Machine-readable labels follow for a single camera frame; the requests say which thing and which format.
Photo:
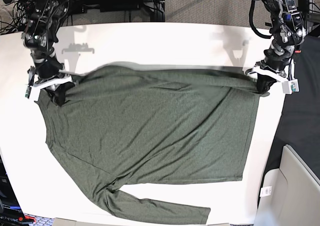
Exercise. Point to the right gripper, white mount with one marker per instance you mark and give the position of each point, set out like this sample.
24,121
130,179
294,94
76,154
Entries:
48,76

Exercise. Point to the left gripper, white mount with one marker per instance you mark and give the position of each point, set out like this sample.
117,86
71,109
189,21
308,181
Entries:
266,77

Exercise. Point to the green long-sleeve T-shirt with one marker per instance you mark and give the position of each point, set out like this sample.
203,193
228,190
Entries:
118,126

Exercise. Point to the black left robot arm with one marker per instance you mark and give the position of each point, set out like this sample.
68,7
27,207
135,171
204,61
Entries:
287,32

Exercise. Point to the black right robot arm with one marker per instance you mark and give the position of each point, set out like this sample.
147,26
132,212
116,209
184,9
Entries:
44,18

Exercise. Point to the black box on floor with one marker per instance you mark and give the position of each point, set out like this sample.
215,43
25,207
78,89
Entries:
112,5

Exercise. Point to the beige plastic bin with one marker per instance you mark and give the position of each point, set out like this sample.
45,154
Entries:
290,195

